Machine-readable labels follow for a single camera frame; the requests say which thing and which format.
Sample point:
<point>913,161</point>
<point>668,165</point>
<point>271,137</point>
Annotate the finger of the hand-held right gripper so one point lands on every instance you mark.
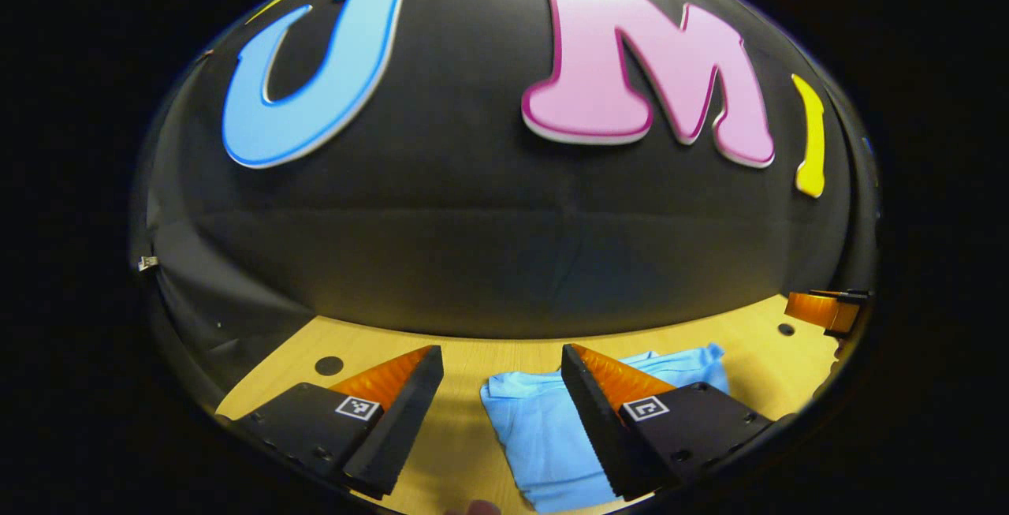
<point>820,310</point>

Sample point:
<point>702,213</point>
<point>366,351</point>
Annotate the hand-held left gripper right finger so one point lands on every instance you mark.
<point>595,412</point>

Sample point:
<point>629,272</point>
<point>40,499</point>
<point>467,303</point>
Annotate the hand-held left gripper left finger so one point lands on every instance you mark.
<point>406,420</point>

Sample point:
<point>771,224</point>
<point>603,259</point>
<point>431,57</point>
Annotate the light blue T-shirt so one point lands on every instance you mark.
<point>536,428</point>

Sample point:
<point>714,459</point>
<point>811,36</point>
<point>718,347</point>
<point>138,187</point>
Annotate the white cloth clip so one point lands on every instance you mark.
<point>147,263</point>

